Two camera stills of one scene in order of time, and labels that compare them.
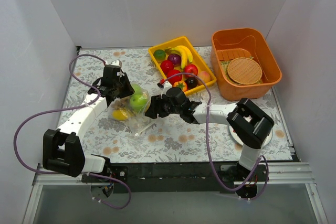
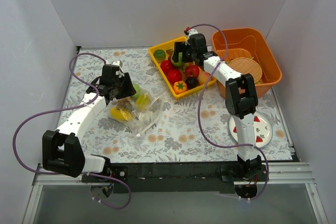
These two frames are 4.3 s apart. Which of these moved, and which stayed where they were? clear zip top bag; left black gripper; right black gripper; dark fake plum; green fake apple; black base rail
Moved: green fake apple; right black gripper
Stayed: clear zip top bag; dark fake plum; black base rail; left black gripper
